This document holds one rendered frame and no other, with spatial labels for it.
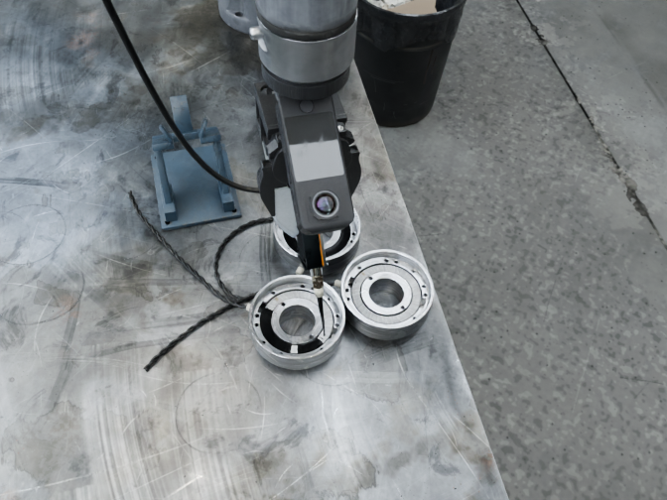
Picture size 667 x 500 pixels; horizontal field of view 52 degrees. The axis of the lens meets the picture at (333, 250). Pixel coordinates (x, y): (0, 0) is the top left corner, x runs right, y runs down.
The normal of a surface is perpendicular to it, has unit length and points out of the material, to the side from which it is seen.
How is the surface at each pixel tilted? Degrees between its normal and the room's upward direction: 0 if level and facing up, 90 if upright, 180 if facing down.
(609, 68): 0
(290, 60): 90
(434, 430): 0
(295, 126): 31
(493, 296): 0
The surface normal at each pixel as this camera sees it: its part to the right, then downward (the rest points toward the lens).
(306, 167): 0.16, -0.09
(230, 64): 0.04, -0.58
